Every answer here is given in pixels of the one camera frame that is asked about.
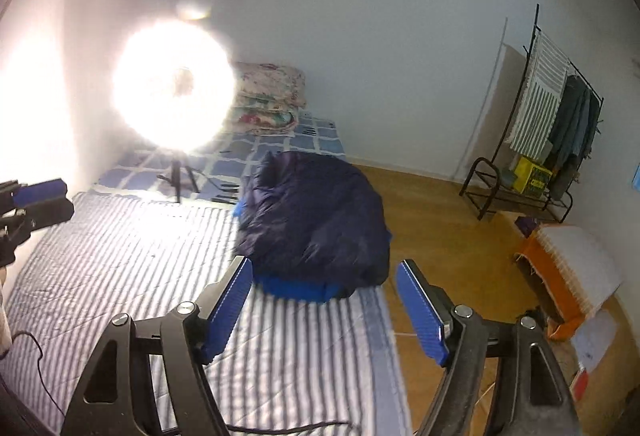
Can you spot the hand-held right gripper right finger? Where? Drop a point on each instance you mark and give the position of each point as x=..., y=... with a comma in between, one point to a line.
x=420, y=311

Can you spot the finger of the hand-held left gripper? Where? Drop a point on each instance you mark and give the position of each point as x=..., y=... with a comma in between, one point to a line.
x=50, y=212
x=42, y=191

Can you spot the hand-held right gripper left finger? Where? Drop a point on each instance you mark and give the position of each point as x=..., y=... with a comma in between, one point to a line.
x=230, y=311

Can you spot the navy puffer jacket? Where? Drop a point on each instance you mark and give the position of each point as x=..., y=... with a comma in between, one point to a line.
x=310, y=211

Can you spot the person's left forearm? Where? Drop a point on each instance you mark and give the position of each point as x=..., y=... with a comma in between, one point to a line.
x=4, y=311

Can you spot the black clothes rack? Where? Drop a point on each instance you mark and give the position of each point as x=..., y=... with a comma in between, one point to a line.
x=520, y=200

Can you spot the dark hanging clothes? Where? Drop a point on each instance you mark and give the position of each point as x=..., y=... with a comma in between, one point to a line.
x=570, y=126

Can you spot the blue striped bed sheet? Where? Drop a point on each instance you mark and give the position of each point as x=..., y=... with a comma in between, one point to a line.
x=125, y=256

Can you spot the black tripod stand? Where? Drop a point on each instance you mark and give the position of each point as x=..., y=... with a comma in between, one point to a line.
x=176, y=181

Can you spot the orange cloth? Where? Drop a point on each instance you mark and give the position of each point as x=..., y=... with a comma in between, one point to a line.
x=545, y=266

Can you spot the purple box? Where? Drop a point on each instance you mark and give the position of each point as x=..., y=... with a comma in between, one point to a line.
x=526, y=226

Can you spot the white cushion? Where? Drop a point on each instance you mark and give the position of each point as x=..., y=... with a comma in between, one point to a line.
x=580, y=261

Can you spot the yellow box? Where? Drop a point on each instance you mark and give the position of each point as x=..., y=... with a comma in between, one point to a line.
x=532, y=176

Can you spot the white paper sheet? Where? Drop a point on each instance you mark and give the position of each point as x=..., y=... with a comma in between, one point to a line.
x=595, y=341

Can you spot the blue checkered bed sheet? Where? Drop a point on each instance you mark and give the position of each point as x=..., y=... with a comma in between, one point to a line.
x=315, y=141

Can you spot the white leaning board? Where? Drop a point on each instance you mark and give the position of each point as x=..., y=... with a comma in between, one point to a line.
x=500, y=106

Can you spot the folded floral quilt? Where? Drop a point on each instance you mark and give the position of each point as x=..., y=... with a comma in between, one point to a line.
x=270, y=81

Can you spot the green striped towel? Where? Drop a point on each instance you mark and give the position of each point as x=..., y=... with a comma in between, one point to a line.
x=537, y=101

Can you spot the light blue board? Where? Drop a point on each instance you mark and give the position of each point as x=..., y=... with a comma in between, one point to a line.
x=636, y=176

